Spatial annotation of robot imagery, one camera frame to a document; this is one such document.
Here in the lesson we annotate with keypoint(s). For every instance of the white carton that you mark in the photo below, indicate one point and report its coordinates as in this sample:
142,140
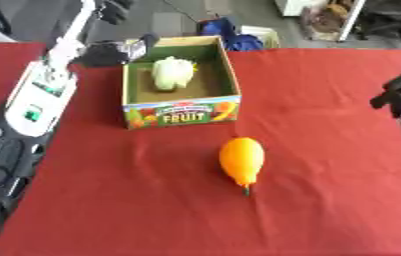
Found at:
265,35

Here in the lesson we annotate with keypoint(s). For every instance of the white-green toy cabbage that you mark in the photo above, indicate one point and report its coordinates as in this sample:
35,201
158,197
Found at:
172,73

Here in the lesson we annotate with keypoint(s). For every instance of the orange toy fruit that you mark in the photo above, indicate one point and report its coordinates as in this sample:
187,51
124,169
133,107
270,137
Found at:
241,160

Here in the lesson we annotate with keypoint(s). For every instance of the white slanted pole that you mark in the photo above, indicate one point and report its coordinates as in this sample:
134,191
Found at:
350,20
80,20

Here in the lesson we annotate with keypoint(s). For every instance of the cardboard box with green inside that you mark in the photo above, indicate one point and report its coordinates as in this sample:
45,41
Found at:
180,113

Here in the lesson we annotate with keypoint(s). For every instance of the black office chair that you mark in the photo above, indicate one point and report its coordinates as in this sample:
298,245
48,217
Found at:
393,16

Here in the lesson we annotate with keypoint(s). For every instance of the blue bag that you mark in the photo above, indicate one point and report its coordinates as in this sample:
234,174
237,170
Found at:
238,41

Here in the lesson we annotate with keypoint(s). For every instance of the brown bag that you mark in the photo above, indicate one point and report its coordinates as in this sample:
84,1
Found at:
323,18

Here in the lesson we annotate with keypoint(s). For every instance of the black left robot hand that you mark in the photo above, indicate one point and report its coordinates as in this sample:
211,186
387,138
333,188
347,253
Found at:
101,53

